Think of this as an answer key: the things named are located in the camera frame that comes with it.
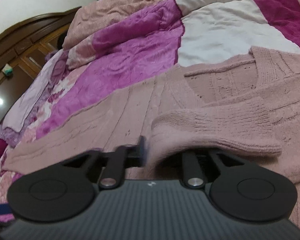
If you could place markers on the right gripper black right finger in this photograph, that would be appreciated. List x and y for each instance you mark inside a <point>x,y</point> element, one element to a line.
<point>237,187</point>

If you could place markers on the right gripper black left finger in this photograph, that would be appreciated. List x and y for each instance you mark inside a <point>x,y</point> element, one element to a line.
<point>66,189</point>

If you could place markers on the pink knitted cardigan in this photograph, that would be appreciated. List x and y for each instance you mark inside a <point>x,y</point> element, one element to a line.
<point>248,104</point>

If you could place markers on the lilac lace pillow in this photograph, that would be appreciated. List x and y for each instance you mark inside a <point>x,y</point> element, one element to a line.
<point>25,109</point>

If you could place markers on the green white headboard ornament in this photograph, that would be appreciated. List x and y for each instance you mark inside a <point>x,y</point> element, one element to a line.
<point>7,70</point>

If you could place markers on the dark wooden headboard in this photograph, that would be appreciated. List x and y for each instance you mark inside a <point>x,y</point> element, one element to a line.
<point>24,47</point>

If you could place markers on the magenta floral patchwork quilt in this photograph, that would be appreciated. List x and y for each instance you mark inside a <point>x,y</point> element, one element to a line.
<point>152,41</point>

